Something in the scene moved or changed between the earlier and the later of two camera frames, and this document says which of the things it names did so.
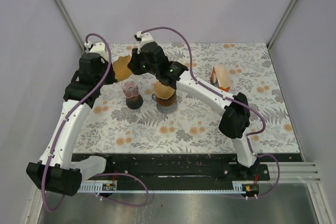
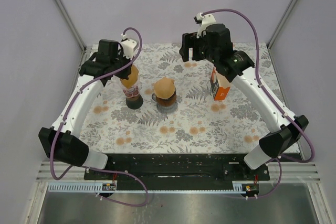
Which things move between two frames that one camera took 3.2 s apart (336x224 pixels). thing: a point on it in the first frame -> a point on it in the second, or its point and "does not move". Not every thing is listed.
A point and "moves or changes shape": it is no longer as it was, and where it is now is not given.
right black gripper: [133, 64] -> [190, 41]
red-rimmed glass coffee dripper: [134, 100] does not move
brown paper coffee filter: [163, 91] does not move
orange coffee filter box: [220, 77] does not move
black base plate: [183, 168] does not move
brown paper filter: [121, 68] moves or changes shape
